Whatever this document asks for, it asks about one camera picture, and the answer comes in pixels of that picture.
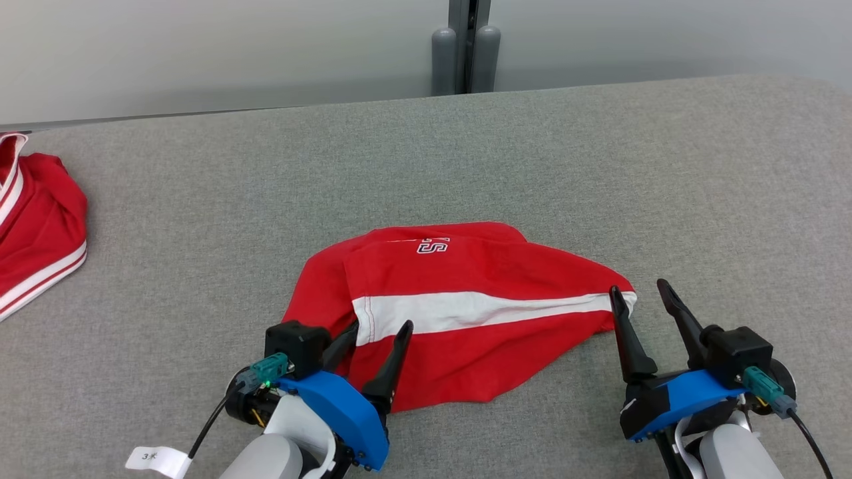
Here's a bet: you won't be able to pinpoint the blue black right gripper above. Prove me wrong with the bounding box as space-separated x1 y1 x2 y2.
610 279 746 443

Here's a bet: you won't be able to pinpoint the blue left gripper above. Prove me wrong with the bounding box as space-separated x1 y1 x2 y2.
225 320 414 472

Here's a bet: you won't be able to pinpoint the red shorts with white stripe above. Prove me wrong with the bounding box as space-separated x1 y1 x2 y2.
282 222 638 413

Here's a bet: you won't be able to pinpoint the red shirt with white trim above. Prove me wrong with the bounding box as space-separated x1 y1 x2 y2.
0 132 89 323

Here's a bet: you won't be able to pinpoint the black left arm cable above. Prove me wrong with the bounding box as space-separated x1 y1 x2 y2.
188 353 291 461

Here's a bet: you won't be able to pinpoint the white cable label tag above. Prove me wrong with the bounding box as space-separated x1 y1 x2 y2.
125 445 192 479

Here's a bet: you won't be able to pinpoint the grey partition post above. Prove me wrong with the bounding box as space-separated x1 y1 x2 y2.
431 0 502 97

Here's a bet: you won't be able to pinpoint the grey metal rail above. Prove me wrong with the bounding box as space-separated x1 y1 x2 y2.
0 106 300 134

